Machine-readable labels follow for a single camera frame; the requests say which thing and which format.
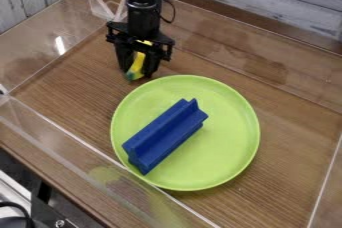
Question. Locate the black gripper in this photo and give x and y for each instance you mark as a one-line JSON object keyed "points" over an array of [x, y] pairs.
{"points": [[127, 43]]}

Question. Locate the yellow toy banana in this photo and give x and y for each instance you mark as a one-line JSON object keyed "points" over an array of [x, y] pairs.
{"points": [[134, 72]]}

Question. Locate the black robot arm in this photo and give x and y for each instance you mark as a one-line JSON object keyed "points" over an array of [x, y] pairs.
{"points": [[145, 17]]}

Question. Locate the green round plate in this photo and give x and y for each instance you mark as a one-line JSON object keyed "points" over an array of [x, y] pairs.
{"points": [[221, 149]]}

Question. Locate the blue plastic block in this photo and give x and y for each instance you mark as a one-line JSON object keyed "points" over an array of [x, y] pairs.
{"points": [[151, 145]]}

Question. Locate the clear acrylic tray wall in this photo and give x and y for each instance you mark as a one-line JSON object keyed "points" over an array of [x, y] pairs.
{"points": [[64, 87]]}

